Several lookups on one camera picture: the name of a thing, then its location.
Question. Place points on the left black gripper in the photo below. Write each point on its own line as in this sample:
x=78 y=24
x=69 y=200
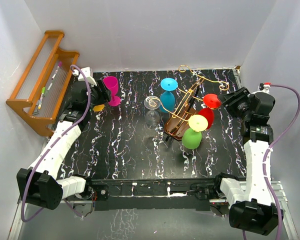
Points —
x=104 y=93

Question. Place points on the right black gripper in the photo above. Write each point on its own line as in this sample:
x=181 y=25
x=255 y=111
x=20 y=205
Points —
x=230 y=100

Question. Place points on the yellow orange plastic wine glass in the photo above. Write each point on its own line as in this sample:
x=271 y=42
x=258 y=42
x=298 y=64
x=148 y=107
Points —
x=98 y=108

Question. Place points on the magenta plastic wine glass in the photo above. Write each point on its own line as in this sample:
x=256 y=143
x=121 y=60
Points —
x=112 y=84

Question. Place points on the red plastic wine glass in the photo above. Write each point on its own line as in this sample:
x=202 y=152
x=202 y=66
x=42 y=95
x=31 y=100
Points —
x=211 y=102

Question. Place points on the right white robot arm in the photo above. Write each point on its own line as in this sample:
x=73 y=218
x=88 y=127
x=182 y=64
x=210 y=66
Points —
x=251 y=209

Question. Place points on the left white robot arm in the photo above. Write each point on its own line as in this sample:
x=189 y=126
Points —
x=39 y=184

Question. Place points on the clear glass wine glass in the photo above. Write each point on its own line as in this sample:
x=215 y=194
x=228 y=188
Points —
x=152 y=117

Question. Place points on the green plastic wine glass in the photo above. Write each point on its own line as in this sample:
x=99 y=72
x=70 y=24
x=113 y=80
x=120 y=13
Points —
x=192 y=137

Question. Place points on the wooden stepped shelf rack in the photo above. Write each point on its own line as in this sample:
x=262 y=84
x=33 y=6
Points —
x=38 y=74

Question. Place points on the blue plastic wine glass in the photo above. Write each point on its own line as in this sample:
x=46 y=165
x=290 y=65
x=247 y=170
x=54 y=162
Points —
x=167 y=98

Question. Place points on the purple capped marker pen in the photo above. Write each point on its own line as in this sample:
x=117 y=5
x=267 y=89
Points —
x=56 y=71

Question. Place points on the green capped marker pen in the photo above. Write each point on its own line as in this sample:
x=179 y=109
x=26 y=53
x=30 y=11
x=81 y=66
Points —
x=43 y=90

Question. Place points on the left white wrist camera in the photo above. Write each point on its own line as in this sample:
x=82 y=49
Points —
x=88 y=73

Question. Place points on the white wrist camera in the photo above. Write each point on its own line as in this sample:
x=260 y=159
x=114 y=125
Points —
x=264 y=87
x=88 y=73

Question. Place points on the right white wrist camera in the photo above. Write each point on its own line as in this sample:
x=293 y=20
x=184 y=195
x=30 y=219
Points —
x=264 y=87

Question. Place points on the gold wire wine glass rack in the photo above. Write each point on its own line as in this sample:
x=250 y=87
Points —
x=187 y=103

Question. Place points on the black front mounting rail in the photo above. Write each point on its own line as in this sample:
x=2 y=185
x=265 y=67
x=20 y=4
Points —
x=160 y=194

